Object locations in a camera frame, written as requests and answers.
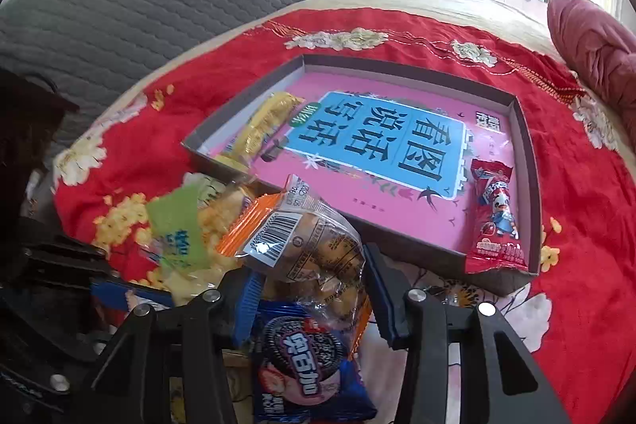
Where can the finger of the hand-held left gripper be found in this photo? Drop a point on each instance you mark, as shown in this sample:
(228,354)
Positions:
(124,292)
(64,255)

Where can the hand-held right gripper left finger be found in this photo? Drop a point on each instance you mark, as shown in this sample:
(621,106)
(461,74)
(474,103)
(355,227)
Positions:
(247,305)

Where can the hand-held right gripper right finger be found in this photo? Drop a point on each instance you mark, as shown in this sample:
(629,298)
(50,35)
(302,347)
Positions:
(385,305)

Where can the blue cookie packet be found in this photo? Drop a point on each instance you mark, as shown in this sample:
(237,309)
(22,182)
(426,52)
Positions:
(303,354)

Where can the clear orange-edged cake packet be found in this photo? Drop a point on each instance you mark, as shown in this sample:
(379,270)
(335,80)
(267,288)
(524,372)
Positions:
(308,245)

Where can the clear snack bag green label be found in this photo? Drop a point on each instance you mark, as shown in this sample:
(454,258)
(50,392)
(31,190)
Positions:
(174,220)

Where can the grey cardboard tray pink print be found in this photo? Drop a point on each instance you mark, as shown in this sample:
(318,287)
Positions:
(318,81)

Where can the dark furniture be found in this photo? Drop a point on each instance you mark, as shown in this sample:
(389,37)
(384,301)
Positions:
(30,131)

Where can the red snack packet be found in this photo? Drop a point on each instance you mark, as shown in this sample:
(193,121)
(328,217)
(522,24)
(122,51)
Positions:
(492,215)

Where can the yellow snack packet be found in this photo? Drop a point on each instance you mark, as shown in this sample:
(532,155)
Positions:
(268,121)

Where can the red floral blanket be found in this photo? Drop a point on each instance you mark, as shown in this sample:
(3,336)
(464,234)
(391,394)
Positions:
(571,205)

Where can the pink quilt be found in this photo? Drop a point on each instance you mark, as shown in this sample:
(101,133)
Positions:
(596,51)

